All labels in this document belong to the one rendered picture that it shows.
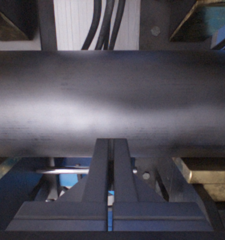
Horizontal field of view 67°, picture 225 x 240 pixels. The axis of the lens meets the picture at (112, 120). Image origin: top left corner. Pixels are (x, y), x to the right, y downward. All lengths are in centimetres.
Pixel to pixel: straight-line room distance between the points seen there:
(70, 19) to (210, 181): 231
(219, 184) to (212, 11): 33
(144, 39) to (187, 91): 28
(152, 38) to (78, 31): 192
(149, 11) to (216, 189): 45
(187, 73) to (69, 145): 22
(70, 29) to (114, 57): 215
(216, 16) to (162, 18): 15
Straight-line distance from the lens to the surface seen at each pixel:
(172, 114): 27
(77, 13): 245
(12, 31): 52
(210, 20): 46
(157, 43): 54
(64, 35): 244
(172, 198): 50
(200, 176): 37
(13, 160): 45
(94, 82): 26
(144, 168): 62
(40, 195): 65
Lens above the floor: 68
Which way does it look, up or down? level
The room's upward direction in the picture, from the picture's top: 90 degrees counter-clockwise
